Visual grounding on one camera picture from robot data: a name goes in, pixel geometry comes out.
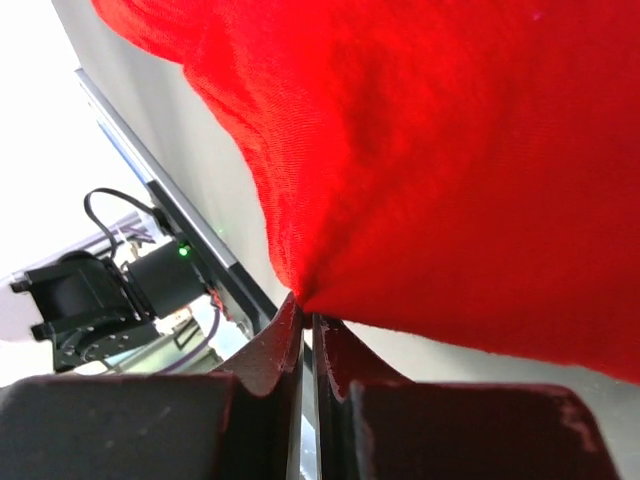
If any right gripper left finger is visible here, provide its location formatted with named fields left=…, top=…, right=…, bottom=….
left=1, top=298, right=303, bottom=479

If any red t shirt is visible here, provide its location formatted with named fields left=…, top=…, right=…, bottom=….
left=94, top=1, right=639, bottom=383

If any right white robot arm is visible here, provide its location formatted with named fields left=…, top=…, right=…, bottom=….
left=1, top=243, right=618, bottom=479

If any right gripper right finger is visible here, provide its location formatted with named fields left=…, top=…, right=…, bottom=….
left=313, top=315, right=618, bottom=479

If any aluminium frame rail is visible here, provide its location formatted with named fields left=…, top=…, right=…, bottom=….
left=75, top=68, right=278, bottom=333

